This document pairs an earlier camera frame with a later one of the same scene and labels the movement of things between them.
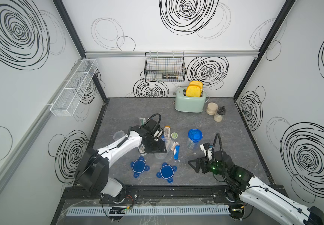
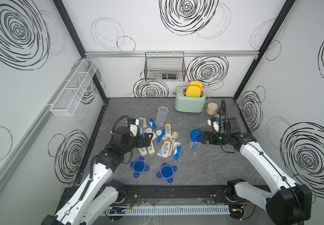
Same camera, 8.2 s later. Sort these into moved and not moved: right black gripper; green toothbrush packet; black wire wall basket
Moved: right black gripper
Not moved: green toothbrush packet; black wire wall basket
